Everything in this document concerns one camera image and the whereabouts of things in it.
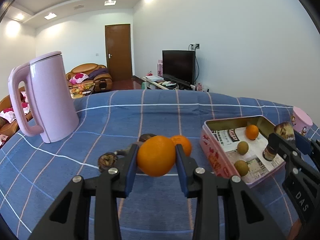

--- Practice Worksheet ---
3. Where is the pink electric kettle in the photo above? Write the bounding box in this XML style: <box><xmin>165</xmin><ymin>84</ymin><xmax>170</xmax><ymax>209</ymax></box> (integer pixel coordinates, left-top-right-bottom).
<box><xmin>8</xmin><ymin>51</ymin><xmax>80</xmax><ymax>143</ymax></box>

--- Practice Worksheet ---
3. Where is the brown leather sofa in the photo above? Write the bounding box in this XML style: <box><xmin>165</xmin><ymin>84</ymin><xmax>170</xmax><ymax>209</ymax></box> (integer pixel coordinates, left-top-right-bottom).
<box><xmin>0</xmin><ymin>87</ymin><xmax>34</xmax><ymax>140</ymax></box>

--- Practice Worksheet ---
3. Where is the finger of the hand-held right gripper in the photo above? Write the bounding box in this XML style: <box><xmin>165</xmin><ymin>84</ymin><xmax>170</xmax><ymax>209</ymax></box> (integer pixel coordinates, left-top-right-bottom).
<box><xmin>268</xmin><ymin>132</ymin><xmax>304</xmax><ymax>176</ymax></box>
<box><xmin>296</xmin><ymin>135</ymin><xmax>320</xmax><ymax>178</ymax></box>

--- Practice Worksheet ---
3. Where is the pink printed cup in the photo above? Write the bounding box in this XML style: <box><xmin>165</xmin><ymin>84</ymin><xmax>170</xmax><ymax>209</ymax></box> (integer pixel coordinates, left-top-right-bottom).
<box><xmin>291</xmin><ymin>106</ymin><xmax>313</xmax><ymax>137</ymax></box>

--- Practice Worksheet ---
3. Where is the person's right hand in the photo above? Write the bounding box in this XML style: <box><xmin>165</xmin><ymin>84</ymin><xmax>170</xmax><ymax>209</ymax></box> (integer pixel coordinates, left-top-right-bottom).
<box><xmin>285</xmin><ymin>219</ymin><xmax>305</xmax><ymax>240</ymax></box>

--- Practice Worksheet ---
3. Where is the purple throw blanket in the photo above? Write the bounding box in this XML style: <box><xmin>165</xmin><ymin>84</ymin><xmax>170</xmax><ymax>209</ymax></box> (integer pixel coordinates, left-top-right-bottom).
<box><xmin>89</xmin><ymin>68</ymin><xmax>108</xmax><ymax>79</ymax></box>

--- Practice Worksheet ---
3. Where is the red floral cushion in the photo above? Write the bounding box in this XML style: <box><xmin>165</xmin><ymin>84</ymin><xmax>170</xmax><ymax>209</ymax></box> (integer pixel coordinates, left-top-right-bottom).
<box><xmin>69</xmin><ymin>73</ymin><xmax>89</xmax><ymax>84</ymax></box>
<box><xmin>0</xmin><ymin>107</ymin><xmax>15</xmax><ymax>123</ymax></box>

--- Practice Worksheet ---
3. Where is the brown wooden door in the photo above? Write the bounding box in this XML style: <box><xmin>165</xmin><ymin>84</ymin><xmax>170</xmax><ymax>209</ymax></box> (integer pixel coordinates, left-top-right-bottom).
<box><xmin>105</xmin><ymin>24</ymin><xmax>132</xmax><ymax>80</ymax></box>

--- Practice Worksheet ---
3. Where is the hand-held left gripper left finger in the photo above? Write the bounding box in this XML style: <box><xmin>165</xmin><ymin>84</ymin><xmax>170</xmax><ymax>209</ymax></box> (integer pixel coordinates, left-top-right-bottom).
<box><xmin>27</xmin><ymin>144</ymin><xmax>139</xmax><ymax>240</ymax></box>

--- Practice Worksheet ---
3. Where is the dark water chestnut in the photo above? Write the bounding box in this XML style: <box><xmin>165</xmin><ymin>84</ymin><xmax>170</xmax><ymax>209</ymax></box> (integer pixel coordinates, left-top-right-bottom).
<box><xmin>139</xmin><ymin>133</ymin><xmax>157</xmax><ymax>143</ymax></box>
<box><xmin>97</xmin><ymin>154</ymin><xmax>119</xmax><ymax>172</ymax></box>

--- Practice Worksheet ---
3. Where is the wooden coffee table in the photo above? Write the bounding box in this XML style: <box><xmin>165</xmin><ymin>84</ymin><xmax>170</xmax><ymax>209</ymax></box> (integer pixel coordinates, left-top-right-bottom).
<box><xmin>70</xmin><ymin>84</ymin><xmax>95</xmax><ymax>98</ymax></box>

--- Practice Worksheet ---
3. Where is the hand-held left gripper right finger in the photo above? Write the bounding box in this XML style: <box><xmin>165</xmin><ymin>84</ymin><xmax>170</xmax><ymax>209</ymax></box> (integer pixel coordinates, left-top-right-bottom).
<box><xmin>175</xmin><ymin>144</ymin><xmax>287</xmax><ymax>240</ymax></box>

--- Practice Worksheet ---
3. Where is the white TV stand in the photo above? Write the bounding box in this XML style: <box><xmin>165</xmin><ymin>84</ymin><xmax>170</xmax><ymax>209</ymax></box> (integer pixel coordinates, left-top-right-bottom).
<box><xmin>142</xmin><ymin>76</ymin><xmax>198</xmax><ymax>90</ymax></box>

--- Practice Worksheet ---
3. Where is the blue plaid cloth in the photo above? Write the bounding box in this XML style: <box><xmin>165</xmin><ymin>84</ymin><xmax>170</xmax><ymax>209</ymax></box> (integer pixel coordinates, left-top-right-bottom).
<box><xmin>0</xmin><ymin>89</ymin><xmax>320</xmax><ymax>240</ymax></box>

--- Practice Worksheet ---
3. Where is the newspaper liner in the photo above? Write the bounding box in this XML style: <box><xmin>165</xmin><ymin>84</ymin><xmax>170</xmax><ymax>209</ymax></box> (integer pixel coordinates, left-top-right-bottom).
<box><xmin>211</xmin><ymin>127</ymin><xmax>285</xmax><ymax>183</ymax></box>

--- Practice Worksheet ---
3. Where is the pink tin box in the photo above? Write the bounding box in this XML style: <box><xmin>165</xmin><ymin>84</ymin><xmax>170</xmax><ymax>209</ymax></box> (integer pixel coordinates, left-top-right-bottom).
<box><xmin>199</xmin><ymin>115</ymin><xmax>287</xmax><ymax>188</ymax></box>

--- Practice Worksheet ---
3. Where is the brown leather armchair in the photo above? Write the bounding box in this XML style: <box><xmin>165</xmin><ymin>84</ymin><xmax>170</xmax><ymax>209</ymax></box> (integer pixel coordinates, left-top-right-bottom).
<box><xmin>66</xmin><ymin>63</ymin><xmax>113</xmax><ymax>93</ymax></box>

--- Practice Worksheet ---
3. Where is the dark purple sweet potato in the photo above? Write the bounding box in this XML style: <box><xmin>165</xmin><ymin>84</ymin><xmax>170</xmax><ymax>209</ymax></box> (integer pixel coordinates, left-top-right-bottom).
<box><xmin>114</xmin><ymin>141</ymin><xmax>143</xmax><ymax>157</ymax></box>

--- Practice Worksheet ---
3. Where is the black power cable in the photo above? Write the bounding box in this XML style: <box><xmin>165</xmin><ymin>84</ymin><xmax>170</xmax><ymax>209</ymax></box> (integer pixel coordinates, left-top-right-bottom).
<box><xmin>194</xmin><ymin>55</ymin><xmax>201</xmax><ymax>84</ymax></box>

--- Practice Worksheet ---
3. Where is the black television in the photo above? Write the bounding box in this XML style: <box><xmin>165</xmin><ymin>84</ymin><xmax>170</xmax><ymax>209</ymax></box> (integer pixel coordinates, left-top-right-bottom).
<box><xmin>162</xmin><ymin>50</ymin><xmax>196</xmax><ymax>85</ymax></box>

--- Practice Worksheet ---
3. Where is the small brown kiwi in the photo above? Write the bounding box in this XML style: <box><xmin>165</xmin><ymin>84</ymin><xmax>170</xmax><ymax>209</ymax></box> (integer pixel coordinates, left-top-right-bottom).
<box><xmin>237</xmin><ymin>141</ymin><xmax>249</xmax><ymax>155</ymax></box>
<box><xmin>234</xmin><ymin>160</ymin><xmax>249</xmax><ymax>177</ymax></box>

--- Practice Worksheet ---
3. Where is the orange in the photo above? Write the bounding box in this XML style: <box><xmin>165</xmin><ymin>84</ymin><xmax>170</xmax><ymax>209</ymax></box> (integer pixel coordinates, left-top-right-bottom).
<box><xmin>137</xmin><ymin>135</ymin><xmax>176</xmax><ymax>177</ymax></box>
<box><xmin>171</xmin><ymin>135</ymin><xmax>192</xmax><ymax>157</ymax></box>
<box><xmin>245</xmin><ymin>124</ymin><xmax>259</xmax><ymax>140</ymax></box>

